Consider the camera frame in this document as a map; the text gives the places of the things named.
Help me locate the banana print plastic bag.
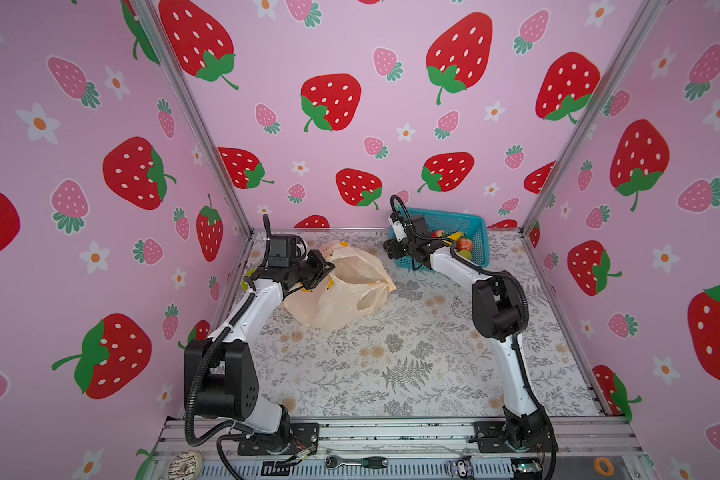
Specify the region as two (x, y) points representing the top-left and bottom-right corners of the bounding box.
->
(283, 241), (396, 331)

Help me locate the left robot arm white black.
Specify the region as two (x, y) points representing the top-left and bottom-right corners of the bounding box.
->
(184, 234), (334, 453)

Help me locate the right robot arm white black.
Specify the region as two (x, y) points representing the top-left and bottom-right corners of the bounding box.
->
(383, 209), (558, 455)

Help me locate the red fake apple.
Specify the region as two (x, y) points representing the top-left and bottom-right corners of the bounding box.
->
(456, 237), (474, 252)

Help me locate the green fake pear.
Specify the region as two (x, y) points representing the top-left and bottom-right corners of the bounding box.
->
(457, 249), (472, 261)

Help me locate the teal plastic basket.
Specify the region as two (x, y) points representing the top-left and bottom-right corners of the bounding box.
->
(392, 206), (490, 273)

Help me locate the donut shaped tape roll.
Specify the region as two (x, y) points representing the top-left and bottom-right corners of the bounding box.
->
(167, 450), (203, 480)

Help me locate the green circuit board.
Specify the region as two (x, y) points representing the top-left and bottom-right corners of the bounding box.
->
(511, 459), (543, 480)

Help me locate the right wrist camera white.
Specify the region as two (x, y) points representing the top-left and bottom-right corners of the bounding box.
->
(391, 221), (407, 242)

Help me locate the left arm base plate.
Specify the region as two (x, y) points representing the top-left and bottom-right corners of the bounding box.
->
(237, 422), (320, 456)

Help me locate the aluminium rail frame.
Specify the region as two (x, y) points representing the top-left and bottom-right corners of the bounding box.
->
(152, 416), (646, 480)

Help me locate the ratchet wrench green handle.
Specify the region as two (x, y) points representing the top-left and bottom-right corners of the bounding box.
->
(324, 455), (388, 470)

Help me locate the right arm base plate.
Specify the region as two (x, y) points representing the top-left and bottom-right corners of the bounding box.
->
(471, 421), (559, 455)

